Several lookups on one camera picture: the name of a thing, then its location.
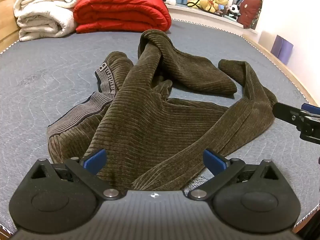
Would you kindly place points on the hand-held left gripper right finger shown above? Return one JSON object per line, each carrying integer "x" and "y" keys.
{"x": 214, "y": 161}

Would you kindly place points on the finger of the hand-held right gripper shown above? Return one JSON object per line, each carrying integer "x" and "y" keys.
{"x": 287, "y": 113}
{"x": 311, "y": 108}

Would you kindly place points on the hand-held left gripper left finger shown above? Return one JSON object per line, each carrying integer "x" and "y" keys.
{"x": 95, "y": 160}

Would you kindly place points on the grey quilted mattress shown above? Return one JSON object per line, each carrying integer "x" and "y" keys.
{"x": 50, "y": 80}

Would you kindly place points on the dark red pillow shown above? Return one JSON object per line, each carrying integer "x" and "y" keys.
{"x": 248, "y": 12}

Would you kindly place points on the panda plush toy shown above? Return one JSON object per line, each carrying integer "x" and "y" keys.
{"x": 234, "y": 10}

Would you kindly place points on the orange yellow plush toy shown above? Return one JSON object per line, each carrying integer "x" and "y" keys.
{"x": 206, "y": 2}

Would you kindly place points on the red folded quilt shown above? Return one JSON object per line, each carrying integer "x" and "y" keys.
{"x": 120, "y": 12}

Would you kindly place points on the white folded blanket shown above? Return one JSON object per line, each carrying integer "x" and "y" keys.
{"x": 45, "y": 12}

